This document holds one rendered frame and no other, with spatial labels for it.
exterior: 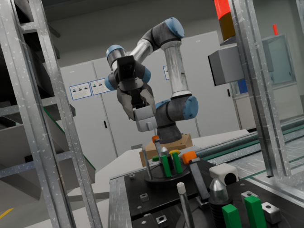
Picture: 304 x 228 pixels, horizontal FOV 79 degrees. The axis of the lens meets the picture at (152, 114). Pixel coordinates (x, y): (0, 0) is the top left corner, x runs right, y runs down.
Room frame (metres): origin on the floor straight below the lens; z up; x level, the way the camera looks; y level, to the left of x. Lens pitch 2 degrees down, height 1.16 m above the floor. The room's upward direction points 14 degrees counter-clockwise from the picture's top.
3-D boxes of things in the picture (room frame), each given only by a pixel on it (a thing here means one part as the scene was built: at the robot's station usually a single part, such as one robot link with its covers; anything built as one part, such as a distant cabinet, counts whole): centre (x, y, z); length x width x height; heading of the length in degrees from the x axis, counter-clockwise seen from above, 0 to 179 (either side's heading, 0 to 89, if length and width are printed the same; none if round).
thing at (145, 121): (0.48, 0.02, 1.14); 0.08 x 0.04 x 0.07; 12
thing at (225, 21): (0.41, -0.22, 1.28); 0.05 x 0.05 x 0.05
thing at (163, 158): (0.44, 0.00, 1.01); 0.01 x 0.01 x 0.05; 12
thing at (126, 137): (3.69, 0.50, 1.12); 0.94 x 0.54 x 2.25; 92
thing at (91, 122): (3.67, 1.23, 1.12); 0.80 x 0.54 x 2.25; 92
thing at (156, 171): (0.48, -0.01, 0.98); 0.14 x 0.14 x 0.02
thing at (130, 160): (1.03, -0.05, 0.84); 0.90 x 0.70 x 0.03; 72
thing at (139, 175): (0.48, -0.01, 0.96); 0.24 x 0.24 x 0.02; 12
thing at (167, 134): (1.08, -0.06, 0.99); 0.15 x 0.15 x 0.10
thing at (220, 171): (0.41, -0.12, 0.97); 0.05 x 0.05 x 0.04; 12
